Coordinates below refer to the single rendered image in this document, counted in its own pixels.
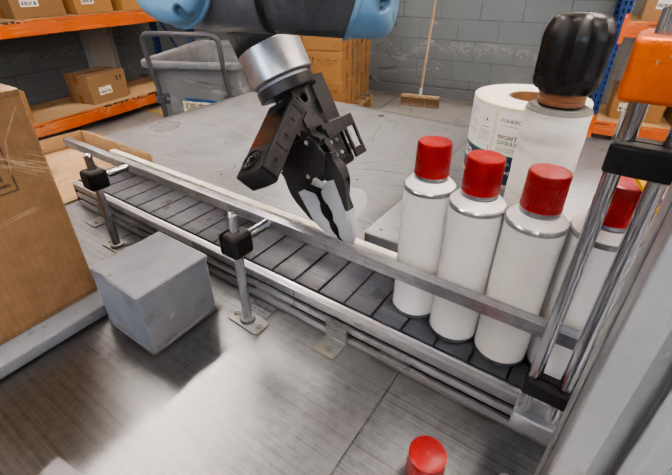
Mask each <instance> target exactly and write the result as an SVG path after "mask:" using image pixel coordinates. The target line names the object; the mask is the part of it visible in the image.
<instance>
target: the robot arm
mask: <svg viewBox="0 0 672 475"><path fill-rule="evenodd" d="M136 1H137V3H138V4H139V6H140V7H141V8H142V9H143V10H144V11H145V12H146V13H147V14H148V15H149V16H151V17H152V18H154V19H155V20H158V21H160V22H163V23H167V24H171V25H172V26H174V27H176V28H179V29H191V28H192V29H199V30H205V31H212V32H218V33H225V34H226V35H227V37H228V39H229V42H230V44H231V46H232V48H233V50H234V52H235V54H236V56H237V58H238V60H239V62H240V64H241V66H242V68H243V70H244V73H245V75H246V77H247V79H248V81H249V83H250V85H251V87H252V90H253V91H254V92H256V93H258V94H257V97H258V99H259V101H260V103H261V105H262V106H266V105H270V104H273V103H276V104H275V105H274V106H272V107H270V108H269V110H268V112H267V114H266V116H265V119H264V121H263V123H262V125H261V127H260V129H259V131H258V133H257V135H256V137H255V140H254V142H253V144H252V146H251V148H250V150H249V152H248V154H247V156H246V158H245V160H244V161H243V164H242V167H241V169H240V171H239V173H238V175H237V177H236V178H237V179H238V180H239V181H240V182H242V183H243V184H244V185H246V186H247V187H248V188H250V189H251V190H252V191H255V190H258V189H261V188H264V187H266V186H270V185H272V184H274V183H276V182H277V180H278V178H279V176H280V173H281V174H282V175H283V177H284V179H285V181H286V184H287V187H288V190H289V192H290V194H291V196H292V197H293V199H294V200H295V202H296V203H297V204H298V205H299V206H300V208H301V209H302V210H303V211H304V212H305V213H306V215H307V216H308V217H309V218H310V219H311V220H314V222H315V223H316V224H317V225H318V226H319V227H320V228H321V229H322V230H324V231H325V232H326V233H327V234H329V235H330V236H331V237H333V238H336V239H339V240H341V241H344V242H347V243H349V244H352V245H354V243H355V239H356V219H357V218H358V216H359V215H360V213H361V212H362V210H363V209H364V207H365V206H366V204H367V197H366V194H365V192H364V191H363V190H362V189H355V188H352V187H351V185H350V175H349V171H348V168H347V166H346V165H347V164H349V163H350V162H352V161H354V156H353V153H352V151H351V150H353V152H354V155H355V157H357V156H359V155H361V154H362V153H364V152H366V151H367V150H366V148H365V145H364V143H363V140H362V138H361V136H360V133H359V131H358V129H357V126H356V124H355V122H354V119H353V117H352V114H351V112H350V113H348V114H346V115H343V116H340V114H339V112H338V110H337V107H336V105H335V103H334V100H333V98H332V96H331V93H330V91H329V89H328V86H327V84H326V82H325V79H324V77H323V75H322V72H320V73H316V74H313V72H312V70H309V69H310V67H311V62H310V59H309V57H308V55H307V53H306V50H305V48H304V46H303V43H302V41H301V39H300V36H299V35H301V36H317V37H333V38H342V40H343V41H348V39H381V38H384V37H386V36H387V35H388V34H389V33H390V32H391V30H392V29H393V27H394V24H395V21H396V17H397V12H398V7H399V0H136ZM350 125H352V126H353V128H354V131H355V133H356V136H357V138H358V140H359V143H360V145H358V146H356V147H355V144H354V142H353V141H352V139H351V136H350V134H349V132H348V129H347V127H348V126H350ZM343 130H344V131H345V133H344V131H343ZM345 134H346V136H347V138H348V141H349V143H348V142H347V140H346V136H345ZM281 171H282V172H281ZM316 177H317V178H318V180H315V181H314V182H313V183H312V180H313V178H316ZM324 180H326V181H327V182H326V183H325V184H324V182H323V181H324ZM311 183H312V184H311Z"/></svg>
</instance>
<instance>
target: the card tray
mask: <svg viewBox="0 0 672 475"><path fill-rule="evenodd" d="M66 137H71V138H73V139H76V140H79V141H81V142H84V143H87V144H89V145H92V146H94V147H97V148H100V149H102V150H105V151H108V152H110V151H109V150H112V149H117V150H120V151H122V152H125V153H128V154H131V155H133V156H136V157H139V158H141V159H144V160H147V161H150V162H152V163H153V159H152V155H151V154H150V153H147V152H145V151H142V150H139V149H136V148H133V147H130V146H128V145H125V144H122V143H119V142H116V141H113V140H111V139H108V138H105V137H102V136H99V135H96V134H94V133H91V132H88V131H85V130H82V129H80V130H76V131H73V132H69V133H65V134H62V135H58V136H54V137H50V138H47V139H43V140H39V142H40V145H41V147H42V150H43V152H44V155H45V157H46V160H47V162H48V165H49V167H50V170H51V173H52V175H53V178H54V180H55V183H56V185H57V188H58V190H59V193H60V195H61V198H62V200H63V203H64V205H66V204H69V203H71V202H74V201H77V200H78V197H77V195H76V192H75V189H74V186H73V183H74V182H77V181H79V179H80V175H79V172H80V171H81V170H83V169H86V168H87V167H86V164H85V161H84V158H83V155H84V154H85V153H82V152H80V151H77V150H75V149H73V148H70V147H68V146H65V144H64V142H63V138H66ZM93 160H94V163H95V166H98V167H101V168H103V169H105V170H106V169H108V168H111V167H114V166H115V165H112V164H110V163H107V162H105V161H102V160H100V159H97V158H95V157H93Z"/></svg>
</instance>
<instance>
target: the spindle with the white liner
mask: <svg viewBox="0 0 672 475"><path fill-rule="evenodd" d="M616 36H617V27H616V21H615V18H614V17H613V16H612V15H609V14H605V13H600V12H591V11H572V12H563V13H559V14H557V15H556V16H555V17H554V18H553V19H552V20H551V21H550V23H549V24H548V26H547V27H546V29H545V31H544V34H543V37H542V42H541V46H540V50H539V54H538V58H537V62H536V66H535V71H534V75H533V84H534V86H535V87H537V88H538V90H539V92H538V96H537V99H534V100H531V101H529V102H527V104H526V105H525V110H524V115H523V119H522V123H521V127H520V130H519V134H518V139H517V144H516V148H515V151H514V155H513V159H512V163H511V169H510V172H509V176H508V180H507V183H506V188H505V193H504V195H503V196H502V198H503V199H504V200H505V201H506V203H507V209H508V208H509V207H511V206H513V205H515V204H518V203H519V200H520V198H521V195H522V191H523V187H524V184H525V180H526V176H527V173H528V169H529V167H530V166H532V165H534V164H538V163H549V164H555V165H559V166H562V167H565V168H567V169H568V170H570V171H571V172H572V174H574V172H575V169H576V166H577V162H578V158H579V155H580V153H581V150H582V147H583V144H584V142H585V138H586V135H587V131H588V128H589V125H590V122H591V120H592V117H593V114H594V112H593V109H591V108H590V107H588V106H587V105H585V103H586V100H587V97H588V96H589V95H592V94H593V93H595V92H596V91H597V90H598V88H599V86H600V85H601V82H602V78H603V76H604V73H605V70H606V67H607V64H608V61H609V58H610V55H611V52H612V49H613V46H614V43H615V40H616Z"/></svg>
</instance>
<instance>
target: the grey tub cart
mask: <svg viewBox="0 0 672 475"><path fill-rule="evenodd" d="M146 37H190V38H211V39H213V40H201V41H194V42H191V43H188V44H185V45H182V46H179V47H176V48H173V49H170V50H167V51H164V52H161V53H158V54H155V55H152V56H150V55H149V52H148V48H147V45H146V42H145V38H146ZM140 44H141V47H142V50H143V53H144V56H145V58H143V59H142V60H141V65H142V67H144V68H148V70H149V73H150V75H151V77H152V79H153V81H154V84H155V87H156V91H157V93H155V96H156V100H157V103H159V104H160V105H161V109H162V113H163V117H167V116H170V115H174V114H177V113H181V112H184V111H187V110H191V109H194V108H198V107H201V106H205V105H208V104H212V103H215V102H218V101H222V100H225V99H229V98H232V97H236V96H239V95H243V94H246V93H249V92H253V90H252V87H251V85H250V83H249V81H248V79H247V77H246V75H245V73H244V70H243V68H242V66H241V64H240V62H239V60H238V58H237V56H236V54H235V52H234V50H233V48H232V46H231V44H230V42H229V41H223V40H220V39H219V38H218V37H217V36H216V35H215V34H213V33H210V32H173V31H144V32H143V33H141V35H140Z"/></svg>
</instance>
